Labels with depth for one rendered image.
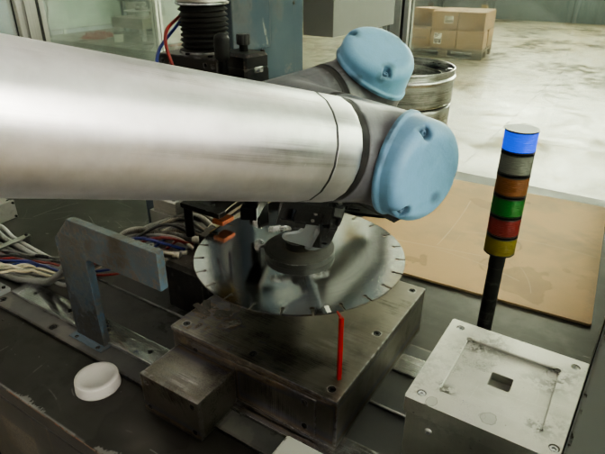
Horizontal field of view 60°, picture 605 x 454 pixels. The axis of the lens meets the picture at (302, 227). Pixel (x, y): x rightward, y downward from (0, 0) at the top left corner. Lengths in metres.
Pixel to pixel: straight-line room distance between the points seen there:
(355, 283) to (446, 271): 0.47
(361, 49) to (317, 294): 0.36
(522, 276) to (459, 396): 0.59
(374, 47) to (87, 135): 0.33
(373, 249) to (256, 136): 0.57
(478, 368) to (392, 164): 0.43
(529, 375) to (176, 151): 0.58
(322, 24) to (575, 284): 0.74
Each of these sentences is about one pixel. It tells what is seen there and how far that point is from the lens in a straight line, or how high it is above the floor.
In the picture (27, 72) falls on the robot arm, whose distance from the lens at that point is 0.26.
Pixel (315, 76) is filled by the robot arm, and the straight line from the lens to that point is 0.50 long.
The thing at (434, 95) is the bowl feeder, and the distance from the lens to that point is 1.42.
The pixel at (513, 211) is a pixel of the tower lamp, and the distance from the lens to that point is 0.81.
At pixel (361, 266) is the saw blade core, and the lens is 0.80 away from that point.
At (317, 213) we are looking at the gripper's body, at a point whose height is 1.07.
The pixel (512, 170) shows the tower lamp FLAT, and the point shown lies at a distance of 0.78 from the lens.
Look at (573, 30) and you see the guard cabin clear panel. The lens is 1.70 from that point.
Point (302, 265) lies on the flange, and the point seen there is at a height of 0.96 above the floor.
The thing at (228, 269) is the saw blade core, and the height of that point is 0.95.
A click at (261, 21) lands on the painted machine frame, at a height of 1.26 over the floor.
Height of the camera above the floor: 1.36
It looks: 27 degrees down
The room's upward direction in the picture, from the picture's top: straight up
